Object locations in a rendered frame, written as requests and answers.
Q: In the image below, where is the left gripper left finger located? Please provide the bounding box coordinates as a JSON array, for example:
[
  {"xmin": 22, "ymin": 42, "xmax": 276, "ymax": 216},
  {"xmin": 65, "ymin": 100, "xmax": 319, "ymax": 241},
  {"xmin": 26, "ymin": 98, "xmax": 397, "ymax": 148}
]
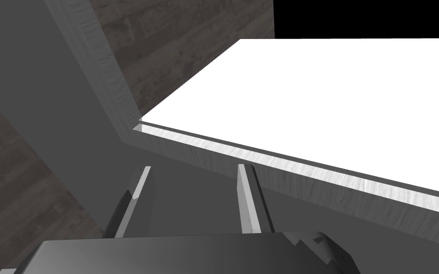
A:
[{"xmin": 102, "ymin": 166, "xmax": 156, "ymax": 239}]

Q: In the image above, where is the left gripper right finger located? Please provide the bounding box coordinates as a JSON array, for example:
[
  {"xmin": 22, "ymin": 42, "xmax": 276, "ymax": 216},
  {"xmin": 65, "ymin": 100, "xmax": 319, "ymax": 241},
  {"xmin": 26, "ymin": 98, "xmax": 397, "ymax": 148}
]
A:
[{"xmin": 237, "ymin": 164, "xmax": 275, "ymax": 234}]

